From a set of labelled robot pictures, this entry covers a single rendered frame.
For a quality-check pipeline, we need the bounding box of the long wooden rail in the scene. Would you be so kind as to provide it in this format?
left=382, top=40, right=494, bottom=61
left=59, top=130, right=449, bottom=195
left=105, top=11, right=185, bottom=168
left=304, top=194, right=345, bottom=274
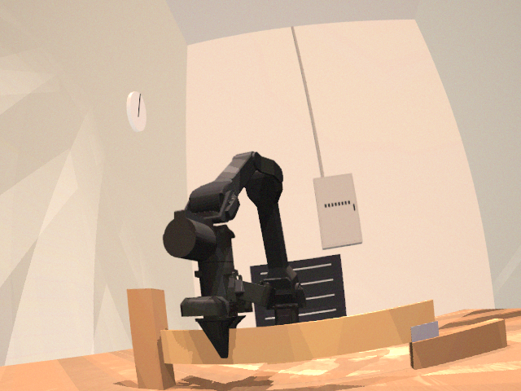
left=160, top=300, right=435, bottom=365

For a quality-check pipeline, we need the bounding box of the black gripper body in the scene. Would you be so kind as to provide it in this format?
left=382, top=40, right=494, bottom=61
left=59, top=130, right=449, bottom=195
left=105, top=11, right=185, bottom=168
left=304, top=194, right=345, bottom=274
left=180, top=262, right=253, bottom=319

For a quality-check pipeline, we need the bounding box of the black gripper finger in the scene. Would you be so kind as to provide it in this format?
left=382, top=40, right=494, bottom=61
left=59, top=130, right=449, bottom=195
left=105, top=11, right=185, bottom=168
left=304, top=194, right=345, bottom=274
left=195, top=316, right=237, bottom=358
left=229, top=315, right=246, bottom=329

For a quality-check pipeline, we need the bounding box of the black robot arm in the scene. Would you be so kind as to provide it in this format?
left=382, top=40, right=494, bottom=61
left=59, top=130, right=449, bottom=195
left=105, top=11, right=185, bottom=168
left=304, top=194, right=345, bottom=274
left=163, top=152, right=306, bottom=326

